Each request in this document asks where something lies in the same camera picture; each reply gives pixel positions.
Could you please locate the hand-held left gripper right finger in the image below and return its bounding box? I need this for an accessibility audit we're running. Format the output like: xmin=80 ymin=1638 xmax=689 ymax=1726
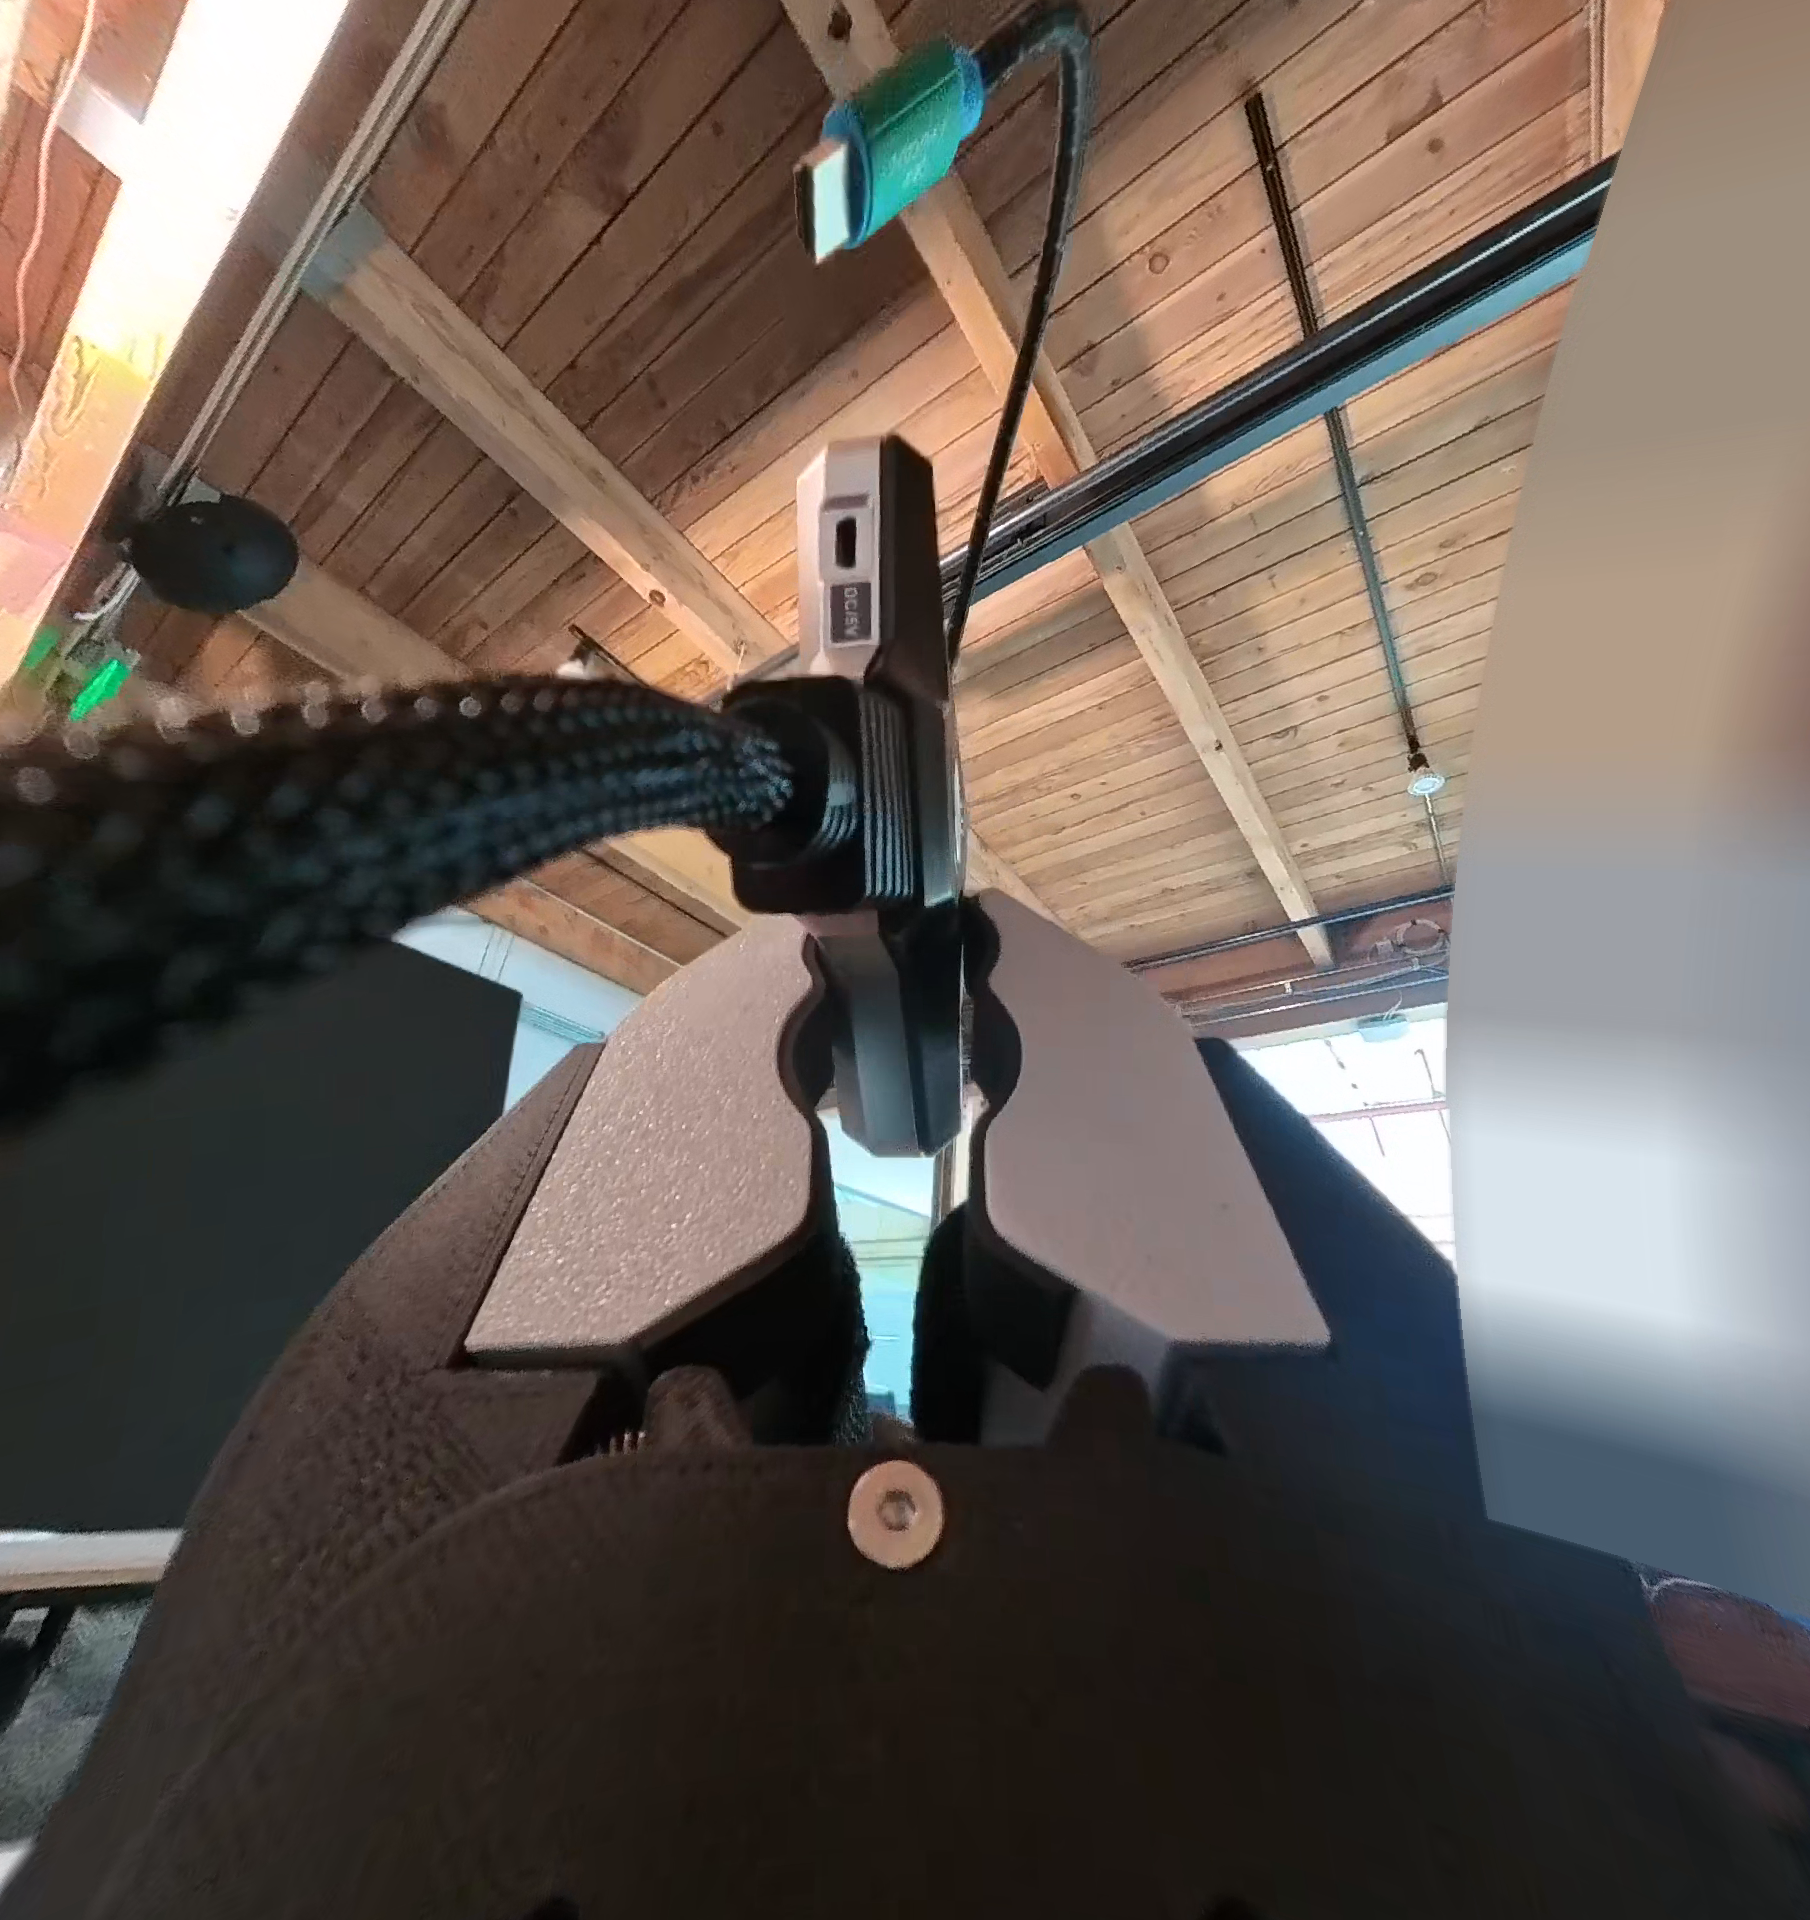
xmin=963 ymin=894 xmax=1330 ymax=1429

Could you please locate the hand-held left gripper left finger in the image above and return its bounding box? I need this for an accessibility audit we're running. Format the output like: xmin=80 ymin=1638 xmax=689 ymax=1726
xmin=464 ymin=915 xmax=837 ymax=1370

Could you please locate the black switch pigtail cable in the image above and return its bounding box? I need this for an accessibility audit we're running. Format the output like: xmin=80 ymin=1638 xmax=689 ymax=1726
xmin=0 ymin=672 xmax=811 ymax=1158

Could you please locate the wide black HDMI switch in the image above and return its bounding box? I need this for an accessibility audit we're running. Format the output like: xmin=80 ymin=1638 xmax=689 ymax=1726
xmin=725 ymin=432 xmax=976 ymax=1160

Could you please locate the black braided HDMI cable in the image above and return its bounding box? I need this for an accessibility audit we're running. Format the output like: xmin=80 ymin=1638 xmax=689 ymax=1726
xmin=789 ymin=0 xmax=1101 ymax=663

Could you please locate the black backdrop panel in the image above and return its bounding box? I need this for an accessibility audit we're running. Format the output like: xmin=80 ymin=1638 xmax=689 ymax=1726
xmin=0 ymin=942 xmax=527 ymax=1536

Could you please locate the green ceiling indicator light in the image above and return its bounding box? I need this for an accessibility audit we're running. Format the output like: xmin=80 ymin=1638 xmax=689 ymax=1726
xmin=26 ymin=630 xmax=147 ymax=726

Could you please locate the black ceiling disc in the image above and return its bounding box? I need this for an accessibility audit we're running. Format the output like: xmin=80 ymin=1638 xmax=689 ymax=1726
xmin=123 ymin=502 xmax=302 ymax=614

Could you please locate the black ceiling track rail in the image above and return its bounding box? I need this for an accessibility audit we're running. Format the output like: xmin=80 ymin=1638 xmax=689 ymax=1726
xmin=935 ymin=151 xmax=1623 ymax=603

